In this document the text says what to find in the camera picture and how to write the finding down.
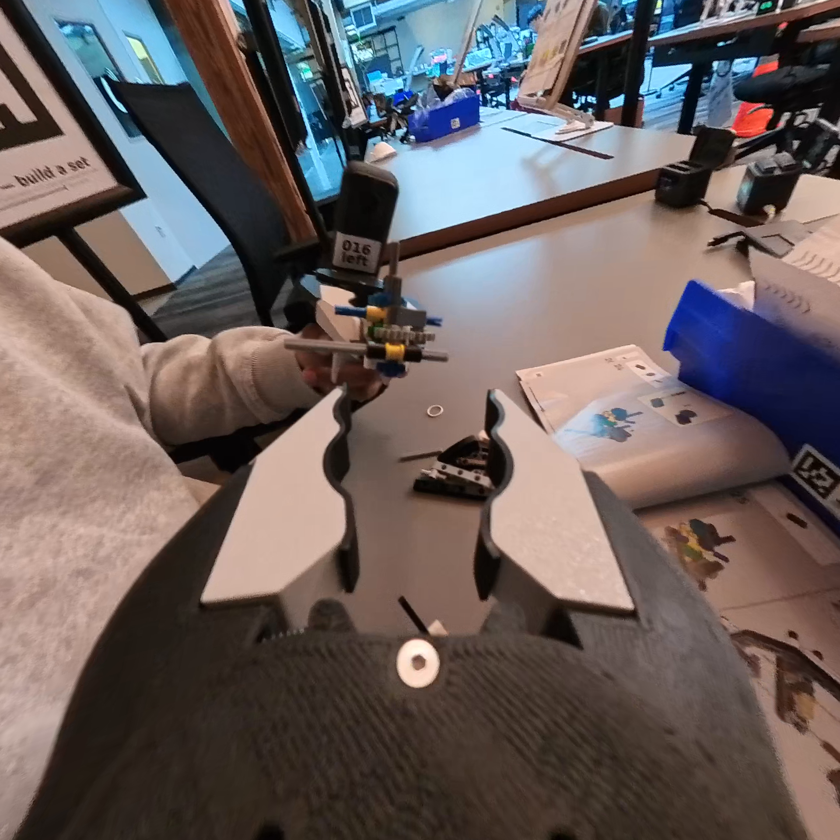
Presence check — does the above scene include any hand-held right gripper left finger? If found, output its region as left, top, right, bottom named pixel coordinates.
left=199, top=386, right=361, bottom=630

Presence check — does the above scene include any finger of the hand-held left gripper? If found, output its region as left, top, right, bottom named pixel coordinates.
left=315, top=297, right=370, bottom=383
left=365, top=341, right=413, bottom=382

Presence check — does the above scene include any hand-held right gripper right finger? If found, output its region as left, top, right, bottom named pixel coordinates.
left=474, top=388, right=637, bottom=614

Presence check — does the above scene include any lego gear assembly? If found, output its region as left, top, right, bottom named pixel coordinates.
left=283, top=241, right=450, bottom=382

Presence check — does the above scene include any person's left forearm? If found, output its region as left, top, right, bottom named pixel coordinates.
left=141, top=325, right=322, bottom=434

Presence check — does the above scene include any lego instruction booklet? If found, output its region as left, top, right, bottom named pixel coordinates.
left=515, top=343, right=840, bottom=775

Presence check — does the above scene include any pile of lego beams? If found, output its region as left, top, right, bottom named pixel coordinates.
left=413, top=430, right=500, bottom=503

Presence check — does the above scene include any person's left hand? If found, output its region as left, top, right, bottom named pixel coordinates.
left=292, top=344, right=388, bottom=403

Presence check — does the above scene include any blue plastic bin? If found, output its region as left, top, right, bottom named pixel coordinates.
left=663, top=279, right=840, bottom=519
left=408, top=92, right=483, bottom=144

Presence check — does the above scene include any black office chair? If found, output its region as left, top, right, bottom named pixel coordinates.
left=105, top=79, right=329, bottom=342

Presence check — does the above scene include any wooden document stand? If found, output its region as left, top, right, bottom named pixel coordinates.
left=515, top=0, right=614, bottom=135

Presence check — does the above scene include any black battery charger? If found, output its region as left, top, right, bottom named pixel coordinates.
left=735, top=154, right=805, bottom=217
left=655, top=125, right=739, bottom=210

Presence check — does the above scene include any black framed sign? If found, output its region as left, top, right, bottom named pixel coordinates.
left=0, top=0, right=168, bottom=345

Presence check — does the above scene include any white paper box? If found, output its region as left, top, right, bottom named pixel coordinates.
left=748, top=217, right=840, bottom=342

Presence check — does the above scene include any wooden door post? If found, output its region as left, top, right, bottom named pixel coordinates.
left=164, top=0, right=317, bottom=245

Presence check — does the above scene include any black flat bracket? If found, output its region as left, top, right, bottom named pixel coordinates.
left=707, top=220, right=818, bottom=258

